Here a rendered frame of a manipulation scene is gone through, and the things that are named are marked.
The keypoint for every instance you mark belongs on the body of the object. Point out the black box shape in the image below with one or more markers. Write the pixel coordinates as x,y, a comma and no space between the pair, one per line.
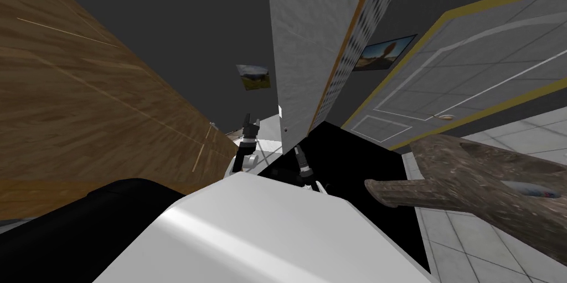
372,163

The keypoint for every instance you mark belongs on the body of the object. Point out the grey panelled door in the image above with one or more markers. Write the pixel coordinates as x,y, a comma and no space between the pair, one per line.
478,70

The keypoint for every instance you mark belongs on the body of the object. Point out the brown wooden table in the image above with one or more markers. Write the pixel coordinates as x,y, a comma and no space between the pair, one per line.
469,181

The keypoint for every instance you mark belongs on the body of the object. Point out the small landscape picture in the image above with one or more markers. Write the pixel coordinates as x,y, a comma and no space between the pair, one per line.
254,77

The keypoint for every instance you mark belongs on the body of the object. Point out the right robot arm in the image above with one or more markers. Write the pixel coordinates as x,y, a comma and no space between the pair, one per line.
312,179

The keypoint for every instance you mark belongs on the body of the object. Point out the landscape picture with tree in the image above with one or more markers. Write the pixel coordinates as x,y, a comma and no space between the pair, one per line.
383,52

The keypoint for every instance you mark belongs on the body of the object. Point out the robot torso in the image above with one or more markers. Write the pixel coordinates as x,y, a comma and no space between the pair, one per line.
266,234

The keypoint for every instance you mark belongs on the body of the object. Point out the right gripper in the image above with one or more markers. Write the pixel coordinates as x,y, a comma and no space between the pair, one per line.
299,153

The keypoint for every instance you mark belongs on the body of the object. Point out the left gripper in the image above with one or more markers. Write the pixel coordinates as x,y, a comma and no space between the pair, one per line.
250,132

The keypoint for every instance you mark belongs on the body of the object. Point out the grey door leaf orange edge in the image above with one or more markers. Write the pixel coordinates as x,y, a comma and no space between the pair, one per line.
310,52

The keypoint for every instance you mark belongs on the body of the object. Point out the grey blue flat object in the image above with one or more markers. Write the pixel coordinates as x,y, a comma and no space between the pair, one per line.
531,190

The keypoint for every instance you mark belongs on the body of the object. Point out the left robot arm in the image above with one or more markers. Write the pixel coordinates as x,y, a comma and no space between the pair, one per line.
66,234

